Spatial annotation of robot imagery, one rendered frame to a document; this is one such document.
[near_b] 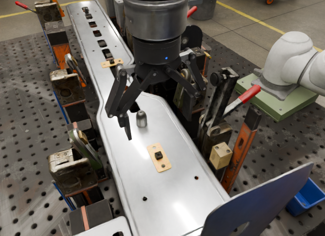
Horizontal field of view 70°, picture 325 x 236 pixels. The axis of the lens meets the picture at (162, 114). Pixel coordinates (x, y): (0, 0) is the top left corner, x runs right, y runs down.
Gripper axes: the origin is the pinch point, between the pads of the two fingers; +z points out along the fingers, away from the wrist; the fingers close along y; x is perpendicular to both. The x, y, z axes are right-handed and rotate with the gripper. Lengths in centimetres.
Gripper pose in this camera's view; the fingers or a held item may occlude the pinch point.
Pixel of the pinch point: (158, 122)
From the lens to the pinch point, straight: 49.4
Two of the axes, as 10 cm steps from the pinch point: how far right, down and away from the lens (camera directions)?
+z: 0.0, 7.1, 7.1
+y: -9.2, 2.8, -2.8
